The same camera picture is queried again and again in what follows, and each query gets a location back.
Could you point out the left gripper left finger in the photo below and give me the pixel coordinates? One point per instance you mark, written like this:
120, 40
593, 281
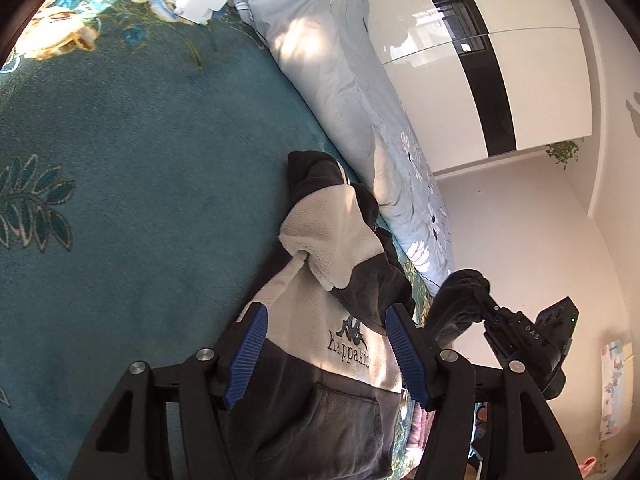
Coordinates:
159, 421

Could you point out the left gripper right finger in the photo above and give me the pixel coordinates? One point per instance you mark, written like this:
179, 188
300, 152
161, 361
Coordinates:
497, 414

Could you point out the black and white fleece hoodie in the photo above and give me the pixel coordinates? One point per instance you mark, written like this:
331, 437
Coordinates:
324, 397

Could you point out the pink fleece garment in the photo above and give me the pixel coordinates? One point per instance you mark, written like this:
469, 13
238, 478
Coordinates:
421, 425

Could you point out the green hanging plant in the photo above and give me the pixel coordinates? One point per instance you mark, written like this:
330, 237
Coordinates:
564, 153

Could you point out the teal floral bed blanket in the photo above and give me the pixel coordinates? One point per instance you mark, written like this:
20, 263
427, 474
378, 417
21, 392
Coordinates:
142, 186

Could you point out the white glossy wardrobe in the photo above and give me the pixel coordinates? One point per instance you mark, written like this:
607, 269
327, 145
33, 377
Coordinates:
484, 78

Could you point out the light blue floral quilt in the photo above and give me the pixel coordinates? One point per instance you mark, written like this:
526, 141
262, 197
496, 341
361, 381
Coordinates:
323, 47

